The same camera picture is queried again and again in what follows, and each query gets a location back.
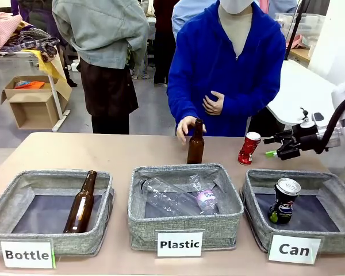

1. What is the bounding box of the white face mask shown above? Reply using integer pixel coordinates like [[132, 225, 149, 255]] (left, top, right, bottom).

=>
[[220, 0, 252, 14]]

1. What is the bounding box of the yellow cloth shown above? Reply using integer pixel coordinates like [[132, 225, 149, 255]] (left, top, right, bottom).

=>
[[22, 49, 72, 101]]

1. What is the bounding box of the white Can label sign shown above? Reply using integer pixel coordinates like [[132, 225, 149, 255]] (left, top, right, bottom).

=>
[[267, 234, 322, 265]]

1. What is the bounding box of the person in grey jacket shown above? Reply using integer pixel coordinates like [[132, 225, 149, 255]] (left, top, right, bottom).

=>
[[51, 0, 150, 135]]

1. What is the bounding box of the clear plastic storage box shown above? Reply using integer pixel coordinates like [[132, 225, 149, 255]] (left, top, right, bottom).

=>
[[274, 13, 326, 48]]

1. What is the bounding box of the person in blue hoodie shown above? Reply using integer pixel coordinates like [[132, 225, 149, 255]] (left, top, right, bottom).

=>
[[166, 0, 287, 137]]

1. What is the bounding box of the brown glass bottle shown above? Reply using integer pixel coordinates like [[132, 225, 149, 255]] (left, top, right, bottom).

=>
[[62, 170, 98, 234], [186, 118, 205, 164]]

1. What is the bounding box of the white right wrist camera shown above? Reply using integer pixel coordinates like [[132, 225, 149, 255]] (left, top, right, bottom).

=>
[[300, 107, 325, 129]]

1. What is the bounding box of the crushed red can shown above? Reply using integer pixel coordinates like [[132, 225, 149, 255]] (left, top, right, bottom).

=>
[[237, 131, 262, 166]]

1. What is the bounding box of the pink fabric piece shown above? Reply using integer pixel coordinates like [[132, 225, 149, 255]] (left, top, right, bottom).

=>
[[286, 34, 308, 52]]

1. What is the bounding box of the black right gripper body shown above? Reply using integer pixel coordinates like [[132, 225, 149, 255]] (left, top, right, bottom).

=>
[[275, 125, 320, 161]]

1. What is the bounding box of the person's left forearm blue sleeve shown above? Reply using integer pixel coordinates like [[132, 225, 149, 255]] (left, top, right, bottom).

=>
[[220, 83, 285, 117]]

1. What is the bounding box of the person in light blue shirt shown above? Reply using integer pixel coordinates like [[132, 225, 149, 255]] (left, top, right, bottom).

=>
[[171, 0, 219, 41]]

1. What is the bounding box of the large white table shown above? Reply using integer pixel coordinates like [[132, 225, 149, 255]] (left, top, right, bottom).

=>
[[266, 59, 345, 181]]

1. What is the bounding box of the pink checked cloth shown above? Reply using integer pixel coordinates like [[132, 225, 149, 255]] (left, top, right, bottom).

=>
[[0, 11, 23, 52]]

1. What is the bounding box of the dark patterned cloth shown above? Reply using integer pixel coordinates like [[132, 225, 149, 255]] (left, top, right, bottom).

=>
[[1, 24, 60, 63]]

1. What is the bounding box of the person's left hand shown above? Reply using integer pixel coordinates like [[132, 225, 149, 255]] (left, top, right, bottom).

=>
[[202, 90, 225, 116]]

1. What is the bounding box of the crushed black Pepsi can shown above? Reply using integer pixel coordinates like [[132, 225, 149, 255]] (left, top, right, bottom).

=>
[[267, 177, 302, 225]]

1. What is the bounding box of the grey fabric basket Bottle sign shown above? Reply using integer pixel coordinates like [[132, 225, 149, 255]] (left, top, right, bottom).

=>
[[0, 169, 114, 258]]

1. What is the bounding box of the person's right hand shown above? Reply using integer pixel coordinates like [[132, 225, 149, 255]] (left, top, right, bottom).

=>
[[176, 116, 207, 145]]

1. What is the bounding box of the person in dark clothes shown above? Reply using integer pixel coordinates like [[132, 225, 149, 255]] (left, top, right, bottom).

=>
[[152, 0, 179, 87]]

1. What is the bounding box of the grey fabric basket Can sign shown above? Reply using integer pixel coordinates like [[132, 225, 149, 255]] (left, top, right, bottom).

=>
[[240, 168, 345, 254]]

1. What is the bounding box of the white Bottle label sign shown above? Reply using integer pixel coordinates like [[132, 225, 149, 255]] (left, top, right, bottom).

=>
[[0, 240, 56, 270]]

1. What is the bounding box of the person's right forearm blue sleeve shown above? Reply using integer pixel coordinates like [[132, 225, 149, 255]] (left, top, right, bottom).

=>
[[166, 77, 204, 129]]

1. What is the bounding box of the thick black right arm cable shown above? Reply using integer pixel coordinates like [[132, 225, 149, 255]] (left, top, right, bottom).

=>
[[316, 91, 345, 155]]

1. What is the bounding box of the brown cardboard box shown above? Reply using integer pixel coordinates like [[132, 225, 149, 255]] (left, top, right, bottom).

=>
[[0, 75, 72, 130]]

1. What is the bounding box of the orange cloth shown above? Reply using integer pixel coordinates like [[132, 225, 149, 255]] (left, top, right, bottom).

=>
[[14, 80, 45, 90]]

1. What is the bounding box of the white Plastic label sign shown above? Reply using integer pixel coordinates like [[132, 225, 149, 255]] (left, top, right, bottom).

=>
[[156, 231, 204, 258]]

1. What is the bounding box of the large clear plastic bottle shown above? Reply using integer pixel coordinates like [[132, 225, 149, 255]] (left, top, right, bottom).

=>
[[140, 177, 208, 217]]

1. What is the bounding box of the grey fabric basket Plastic sign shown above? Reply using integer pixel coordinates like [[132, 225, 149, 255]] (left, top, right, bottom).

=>
[[127, 163, 244, 251]]

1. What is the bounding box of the black stand pole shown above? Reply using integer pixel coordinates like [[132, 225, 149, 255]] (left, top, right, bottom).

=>
[[283, 0, 312, 61]]

